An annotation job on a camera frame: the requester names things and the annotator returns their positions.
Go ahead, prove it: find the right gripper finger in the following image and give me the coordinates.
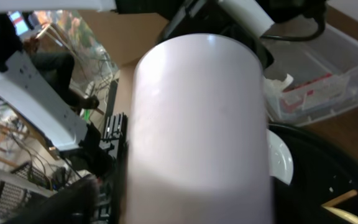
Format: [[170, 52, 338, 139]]
[[5, 175, 99, 224]]

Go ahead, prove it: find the pink cup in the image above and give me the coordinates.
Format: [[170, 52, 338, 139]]
[[124, 34, 273, 223]]

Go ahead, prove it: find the white tissue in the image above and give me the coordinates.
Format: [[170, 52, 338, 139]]
[[263, 74, 294, 99]]

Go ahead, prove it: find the red snack wrapper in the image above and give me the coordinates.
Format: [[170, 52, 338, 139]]
[[280, 73, 333, 113]]

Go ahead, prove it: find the yellow bowl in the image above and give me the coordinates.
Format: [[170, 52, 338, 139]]
[[324, 207, 358, 224]]

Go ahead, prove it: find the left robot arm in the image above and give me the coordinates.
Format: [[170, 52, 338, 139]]
[[0, 0, 275, 176]]

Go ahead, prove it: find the grey plate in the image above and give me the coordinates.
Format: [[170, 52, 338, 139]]
[[267, 130, 294, 185]]

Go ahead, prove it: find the round black serving tray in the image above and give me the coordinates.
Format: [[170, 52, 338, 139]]
[[268, 123, 358, 223]]

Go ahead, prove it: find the clear plastic bin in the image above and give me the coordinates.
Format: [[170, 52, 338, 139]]
[[264, 25, 358, 126]]

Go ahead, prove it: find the wooden chopstick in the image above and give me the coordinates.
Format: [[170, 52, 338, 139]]
[[321, 190, 358, 207]]

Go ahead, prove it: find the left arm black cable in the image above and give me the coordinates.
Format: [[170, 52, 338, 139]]
[[259, 9, 328, 43]]

